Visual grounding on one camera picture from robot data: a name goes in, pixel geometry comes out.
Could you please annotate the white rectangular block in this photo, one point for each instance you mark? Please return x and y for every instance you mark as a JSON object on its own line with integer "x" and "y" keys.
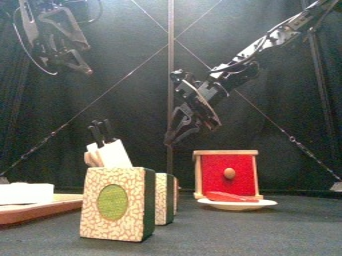
{"x": 25, "y": 192}

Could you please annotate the toy sushi roll piece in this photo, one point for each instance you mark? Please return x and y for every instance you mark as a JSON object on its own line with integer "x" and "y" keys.
{"x": 176, "y": 195}
{"x": 164, "y": 199}

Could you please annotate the white plate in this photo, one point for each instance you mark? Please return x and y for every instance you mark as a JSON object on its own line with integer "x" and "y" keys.
{"x": 238, "y": 204}

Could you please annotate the red toy fish slice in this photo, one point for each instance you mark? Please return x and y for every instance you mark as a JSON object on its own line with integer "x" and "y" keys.
{"x": 229, "y": 197}

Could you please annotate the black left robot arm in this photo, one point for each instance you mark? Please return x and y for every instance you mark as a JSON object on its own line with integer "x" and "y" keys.
{"x": 71, "y": 7}

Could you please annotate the vertical metal frame post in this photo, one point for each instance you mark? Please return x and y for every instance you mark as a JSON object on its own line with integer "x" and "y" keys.
{"x": 170, "y": 43}

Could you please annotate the red wooden box with knob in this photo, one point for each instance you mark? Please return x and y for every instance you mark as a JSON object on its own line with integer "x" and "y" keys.
{"x": 222, "y": 173}

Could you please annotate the green patterned knife block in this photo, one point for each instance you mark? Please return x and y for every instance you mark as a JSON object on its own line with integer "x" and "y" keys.
{"x": 117, "y": 203}

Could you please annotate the wide white toy knife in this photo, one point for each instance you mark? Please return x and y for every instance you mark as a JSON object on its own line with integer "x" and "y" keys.
{"x": 114, "y": 150}

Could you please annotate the wooden cutting board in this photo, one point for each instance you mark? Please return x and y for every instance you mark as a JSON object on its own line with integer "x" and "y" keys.
{"x": 41, "y": 208}

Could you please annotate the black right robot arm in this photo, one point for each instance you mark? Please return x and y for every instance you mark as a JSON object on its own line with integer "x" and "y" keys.
{"x": 276, "y": 33}

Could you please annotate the slanted metal frame post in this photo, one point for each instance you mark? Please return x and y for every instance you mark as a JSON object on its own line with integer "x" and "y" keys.
{"x": 321, "y": 86}

